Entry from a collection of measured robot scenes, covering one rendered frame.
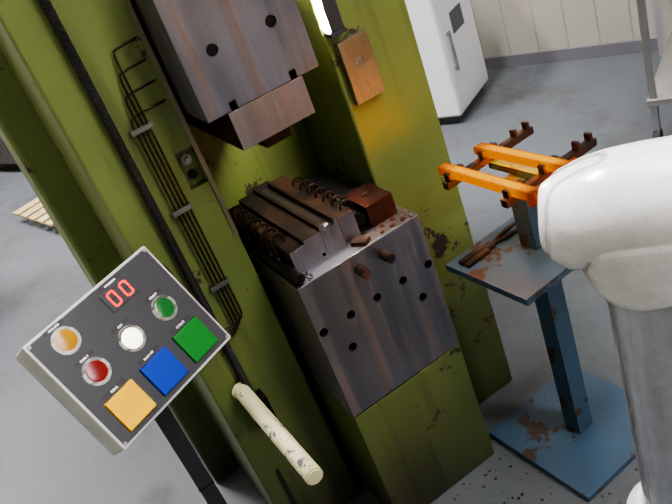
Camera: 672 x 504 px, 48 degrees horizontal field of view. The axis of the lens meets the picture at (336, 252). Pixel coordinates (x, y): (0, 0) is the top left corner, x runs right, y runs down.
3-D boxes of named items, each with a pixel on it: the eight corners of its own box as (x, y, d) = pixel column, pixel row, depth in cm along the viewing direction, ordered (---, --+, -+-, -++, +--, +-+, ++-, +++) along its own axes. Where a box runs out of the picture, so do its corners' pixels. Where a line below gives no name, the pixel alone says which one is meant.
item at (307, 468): (328, 478, 172) (320, 462, 170) (309, 492, 171) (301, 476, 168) (252, 391, 208) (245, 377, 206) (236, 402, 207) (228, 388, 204)
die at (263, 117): (315, 112, 177) (302, 75, 172) (244, 151, 171) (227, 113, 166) (246, 90, 211) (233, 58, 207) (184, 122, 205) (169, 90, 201)
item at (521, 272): (633, 223, 196) (632, 217, 195) (527, 306, 183) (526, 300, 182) (546, 198, 220) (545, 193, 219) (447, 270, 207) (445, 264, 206)
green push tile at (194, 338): (219, 339, 164) (195, 315, 163) (196, 362, 159) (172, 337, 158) (215, 341, 165) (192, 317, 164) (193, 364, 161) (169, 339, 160)
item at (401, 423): (495, 453, 239) (460, 343, 216) (402, 526, 227) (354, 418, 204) (397, 376, 284) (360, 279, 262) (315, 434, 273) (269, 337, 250)
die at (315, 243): (361, 235, 194) (351, 207, 190) (298, 274, 188) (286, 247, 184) (290, 196, 229) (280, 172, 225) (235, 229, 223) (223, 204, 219)
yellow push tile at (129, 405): (157, 404, 152) (131, 378, 150) (131, 431, 147) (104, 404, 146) (154, 406, 153) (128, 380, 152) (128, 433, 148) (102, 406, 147)
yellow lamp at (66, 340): (84, 345, 148) (73, 328, 145) (62, 358, 146) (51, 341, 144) (80, 339, 150) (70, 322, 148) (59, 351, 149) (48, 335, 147)
